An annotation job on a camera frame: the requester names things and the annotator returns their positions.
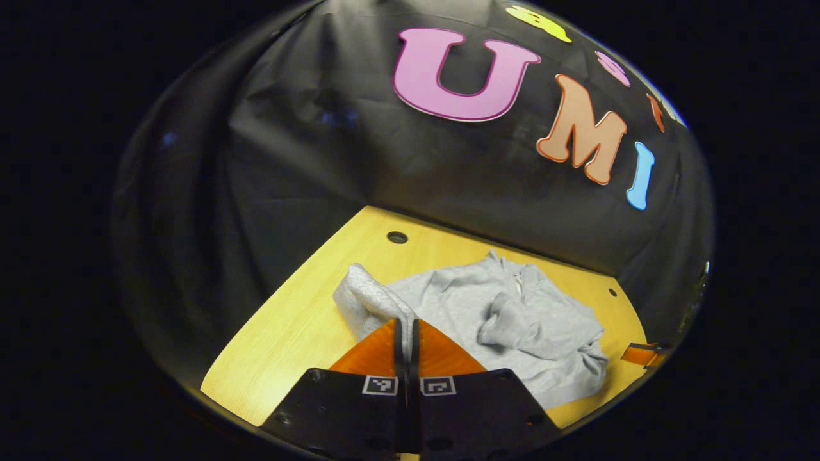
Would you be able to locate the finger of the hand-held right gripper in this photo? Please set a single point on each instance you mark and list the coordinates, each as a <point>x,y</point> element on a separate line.
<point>637,353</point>

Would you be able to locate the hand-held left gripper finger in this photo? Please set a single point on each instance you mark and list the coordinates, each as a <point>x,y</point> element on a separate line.
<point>400,358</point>
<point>414,358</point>

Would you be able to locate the grey zip-neck sweatshirt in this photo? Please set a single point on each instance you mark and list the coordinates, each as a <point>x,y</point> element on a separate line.
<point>461,301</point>

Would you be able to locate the black backdrop cloth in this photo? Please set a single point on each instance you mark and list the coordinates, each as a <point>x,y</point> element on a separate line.
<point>288,160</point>

